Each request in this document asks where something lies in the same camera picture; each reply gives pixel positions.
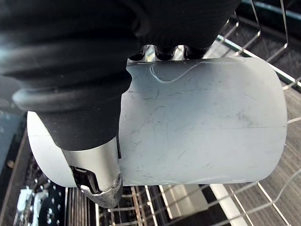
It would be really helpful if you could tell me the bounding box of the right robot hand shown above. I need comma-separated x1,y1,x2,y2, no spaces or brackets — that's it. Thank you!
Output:
0,0,242,209

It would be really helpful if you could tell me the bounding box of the white plastic cup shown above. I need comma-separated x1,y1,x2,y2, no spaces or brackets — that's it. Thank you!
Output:
26,57,289,188

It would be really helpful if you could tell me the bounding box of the metal wire dishwasher rack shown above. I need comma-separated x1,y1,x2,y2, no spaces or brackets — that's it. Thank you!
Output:
63,0,301,226

